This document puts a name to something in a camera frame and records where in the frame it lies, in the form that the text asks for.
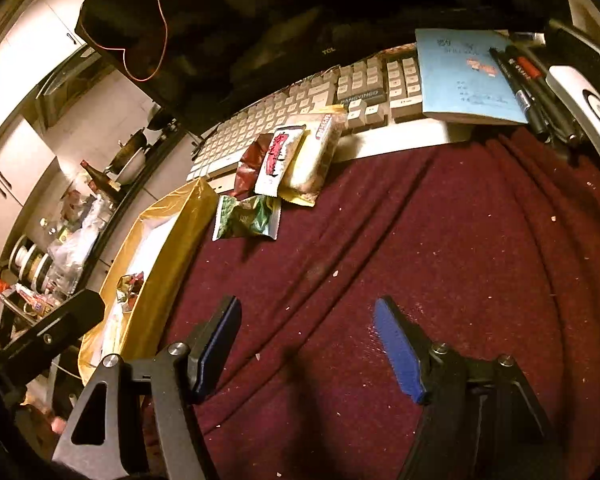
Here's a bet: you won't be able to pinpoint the gold cardboard box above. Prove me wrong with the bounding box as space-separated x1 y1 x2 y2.
77 177 218 386

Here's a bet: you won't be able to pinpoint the brown glass bottle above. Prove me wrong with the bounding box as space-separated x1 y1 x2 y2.
80 160 123 203

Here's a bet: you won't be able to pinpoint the beige keyboard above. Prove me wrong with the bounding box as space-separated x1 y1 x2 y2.
186 52 426 183

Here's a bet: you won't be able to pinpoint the metal wok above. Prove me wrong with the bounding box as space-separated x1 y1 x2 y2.
107 129 148 186

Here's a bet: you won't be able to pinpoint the black monitor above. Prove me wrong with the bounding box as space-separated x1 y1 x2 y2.
170 0 571 121

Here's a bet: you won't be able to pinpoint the printed carton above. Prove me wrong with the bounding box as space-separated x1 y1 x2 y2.
10 285 56 317

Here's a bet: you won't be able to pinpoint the clear plastic bags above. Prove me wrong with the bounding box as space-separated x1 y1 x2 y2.
47 195 113 293

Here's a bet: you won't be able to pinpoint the yellow-edged snack packet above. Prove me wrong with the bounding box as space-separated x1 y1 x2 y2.
280 105 348 207

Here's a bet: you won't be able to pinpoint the white kitchen cabinet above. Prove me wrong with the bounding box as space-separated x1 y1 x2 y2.
0 117 63 261
0 0 93 136

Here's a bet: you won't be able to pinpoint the dark red snack packet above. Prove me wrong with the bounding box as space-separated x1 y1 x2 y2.
230 132 276 201

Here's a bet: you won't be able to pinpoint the white red-print snack packet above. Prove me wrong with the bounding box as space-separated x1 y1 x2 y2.
254 125 307 197

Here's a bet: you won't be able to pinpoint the light blue book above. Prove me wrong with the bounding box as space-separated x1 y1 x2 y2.
415 27 529 126

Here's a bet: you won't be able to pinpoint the grey range hood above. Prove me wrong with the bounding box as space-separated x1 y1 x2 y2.
35 50 103 128

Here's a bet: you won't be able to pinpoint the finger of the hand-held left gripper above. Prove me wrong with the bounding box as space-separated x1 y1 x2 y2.
0 289 106 392

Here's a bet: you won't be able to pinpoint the black marker pen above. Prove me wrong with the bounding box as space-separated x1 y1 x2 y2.
504 46 576 142
489 47 548 135

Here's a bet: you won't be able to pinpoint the maroon cloth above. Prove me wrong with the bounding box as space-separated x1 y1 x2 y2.
145 127 600 480

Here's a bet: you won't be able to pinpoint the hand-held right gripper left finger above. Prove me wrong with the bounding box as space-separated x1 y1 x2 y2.
52 295 243 480

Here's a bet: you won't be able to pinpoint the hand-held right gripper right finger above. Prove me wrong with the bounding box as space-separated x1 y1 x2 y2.
373 296 563 480

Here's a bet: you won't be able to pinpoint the white device with round dial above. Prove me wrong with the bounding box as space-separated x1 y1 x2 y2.
545 62 600 176

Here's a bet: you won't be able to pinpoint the stack of plates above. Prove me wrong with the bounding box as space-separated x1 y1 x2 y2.
9 237 53 286

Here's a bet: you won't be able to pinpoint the red and green snack packet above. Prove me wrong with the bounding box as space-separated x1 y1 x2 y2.
116 272 146 313

